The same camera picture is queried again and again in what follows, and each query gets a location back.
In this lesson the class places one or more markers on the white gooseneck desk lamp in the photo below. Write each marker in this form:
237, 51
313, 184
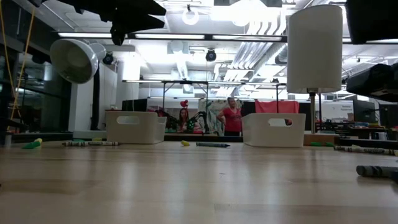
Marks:
74, 60

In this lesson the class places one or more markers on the green crayon piece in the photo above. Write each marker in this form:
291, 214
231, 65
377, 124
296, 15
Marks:
315, 143
29, 145
77, 140
329, 144

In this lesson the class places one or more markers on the black ceiling camera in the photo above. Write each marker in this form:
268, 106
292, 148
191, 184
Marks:
108, 58
211, 55

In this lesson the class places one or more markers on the black overhead beam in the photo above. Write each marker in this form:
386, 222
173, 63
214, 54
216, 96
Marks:
209, 36

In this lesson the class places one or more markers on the red heart balloon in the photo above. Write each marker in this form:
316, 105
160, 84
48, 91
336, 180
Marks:
184, 103

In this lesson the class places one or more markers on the red cloth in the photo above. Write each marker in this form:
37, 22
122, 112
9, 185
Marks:
276, 106

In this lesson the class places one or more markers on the person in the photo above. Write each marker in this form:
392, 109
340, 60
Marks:
231, 119
183, 119

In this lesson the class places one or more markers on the cylinder shade lamp wooden base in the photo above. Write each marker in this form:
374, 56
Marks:
314, 62

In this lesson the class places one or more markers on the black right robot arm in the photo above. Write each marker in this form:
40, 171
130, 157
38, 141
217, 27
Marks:
373, 18

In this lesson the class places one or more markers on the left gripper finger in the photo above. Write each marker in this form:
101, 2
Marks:
143, 9
140, 24

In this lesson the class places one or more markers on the paint stained white sheet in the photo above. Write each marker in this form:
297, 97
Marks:
208, 118

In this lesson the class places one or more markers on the white cup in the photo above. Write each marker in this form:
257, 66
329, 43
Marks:
7, 140

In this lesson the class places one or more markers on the white plastic bin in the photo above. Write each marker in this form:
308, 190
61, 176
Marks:
264, 137
136, 133

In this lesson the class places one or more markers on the black monitor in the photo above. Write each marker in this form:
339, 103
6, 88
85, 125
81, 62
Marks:
388, 115
363, 111

